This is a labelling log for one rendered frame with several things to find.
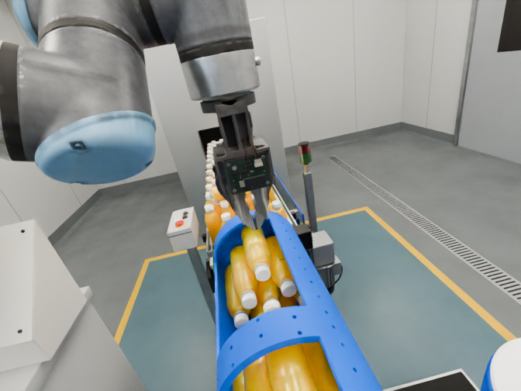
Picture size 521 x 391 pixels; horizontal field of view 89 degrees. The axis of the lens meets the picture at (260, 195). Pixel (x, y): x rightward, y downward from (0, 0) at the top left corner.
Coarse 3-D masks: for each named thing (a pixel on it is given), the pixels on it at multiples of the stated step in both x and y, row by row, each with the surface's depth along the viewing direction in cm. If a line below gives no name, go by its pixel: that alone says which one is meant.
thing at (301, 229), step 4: (300, 224) 114; (304, 224) 114; (296, 228) 112; (300, 228) 111; (304, 228) 111; (308, 228) 110; (296, 232) 109; (300, 232) 109; (304, 232) 109; (308, 232) 109; (300, 236) 109; (304, 236) 109; (308, 236) 109; (304, 240) 110; (308, 240) 110; (312, 240) 113; (304, 244) 111; (308, 244) 111; (312, 244) 112; (308, 248) 112
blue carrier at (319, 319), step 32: (224, 224) 85; (288, 224) 84; (224, 256) 89; (288, 256) 64; (224, 288) 82; (320, 288) 58; (224, 320) 70; (256, 320) 48; (288, 320) 46; (320, 320) 47; (224, 352) 48; (256, 352) 43; (352, 352) 44; (224, 384) 45; (352, 384) 38
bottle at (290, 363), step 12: (288, 348) 46; (300, 348) 46; (276, 360) 44; (288, 360) 44; (300, 360) 44; (276, 372) 43; (288, 372) 42; (300, 372) 42; (276, 384) 42; (288, 384) 40; (300, 384) 40; (312, 384) 41
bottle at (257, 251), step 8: (248, 232) 80; (256, 232) 80; (248, 240) 77; (256, 240) 76; (264, 240) 77; (248, 248) 74; (256, 248) 72; (264, 248) 73; (248, 256) 72; (256, 256) 70; (264, 256) 70; (248, 264) 72; (256, 264) 69; (264, 264) 69
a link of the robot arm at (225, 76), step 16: (192, 64) 29; (208, 64) 28; (224, 64) 29; (240, 64) 29; (256, 64) 33; (192, 80) 30; (208, 80) 29; (224, 80) 29; (240, 80) 30; (256, 80) 32; (192, 96) 31; (208, 96) 30; (224, 96) 31
